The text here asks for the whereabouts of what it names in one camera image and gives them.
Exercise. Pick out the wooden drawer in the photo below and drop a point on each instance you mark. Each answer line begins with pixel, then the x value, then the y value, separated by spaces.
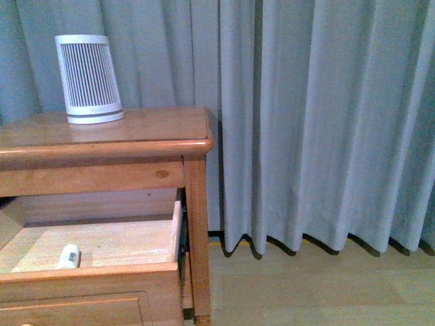
pixel 130 271

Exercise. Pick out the white medicine bottle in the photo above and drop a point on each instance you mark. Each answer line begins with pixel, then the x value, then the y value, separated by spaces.
pixel 69 257

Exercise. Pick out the grey curtain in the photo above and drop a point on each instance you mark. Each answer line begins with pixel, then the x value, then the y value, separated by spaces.
pixel 322 111

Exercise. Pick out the wooden nightstand cabinet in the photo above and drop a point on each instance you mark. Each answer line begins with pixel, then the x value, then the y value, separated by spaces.
pixel 147 149

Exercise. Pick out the white slatted air purifier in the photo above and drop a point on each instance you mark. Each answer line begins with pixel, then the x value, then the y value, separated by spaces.
pixel 89 81

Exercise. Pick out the black drawer slide rail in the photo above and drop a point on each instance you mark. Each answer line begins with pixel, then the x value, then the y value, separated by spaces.
pixel 183 233

